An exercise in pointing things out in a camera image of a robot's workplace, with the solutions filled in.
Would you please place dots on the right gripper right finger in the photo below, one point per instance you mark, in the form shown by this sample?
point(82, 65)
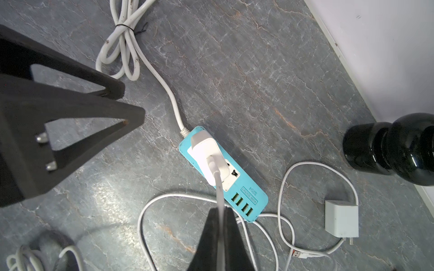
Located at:
point(221, 246)

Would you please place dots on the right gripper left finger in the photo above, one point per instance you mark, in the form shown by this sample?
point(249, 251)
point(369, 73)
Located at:
point(29, 165)

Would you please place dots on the teal power strip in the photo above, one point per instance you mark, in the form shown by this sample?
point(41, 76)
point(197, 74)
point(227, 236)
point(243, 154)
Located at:
point(241, 191)

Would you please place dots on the small white phone charger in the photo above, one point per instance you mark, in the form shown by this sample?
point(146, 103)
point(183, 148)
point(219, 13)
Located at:
point(208, 156)

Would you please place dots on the white square laptop charger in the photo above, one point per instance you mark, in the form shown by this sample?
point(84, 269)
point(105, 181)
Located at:
point(342, 219)

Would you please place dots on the green plant black vase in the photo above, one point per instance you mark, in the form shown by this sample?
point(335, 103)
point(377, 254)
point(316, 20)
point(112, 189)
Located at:
point(404, 147)

